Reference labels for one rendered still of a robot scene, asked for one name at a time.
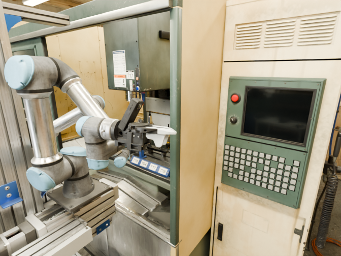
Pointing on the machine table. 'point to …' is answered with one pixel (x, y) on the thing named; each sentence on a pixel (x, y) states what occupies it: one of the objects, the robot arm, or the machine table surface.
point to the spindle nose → (131, 95)
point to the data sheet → (119, 62)
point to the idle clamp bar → (158, 150)
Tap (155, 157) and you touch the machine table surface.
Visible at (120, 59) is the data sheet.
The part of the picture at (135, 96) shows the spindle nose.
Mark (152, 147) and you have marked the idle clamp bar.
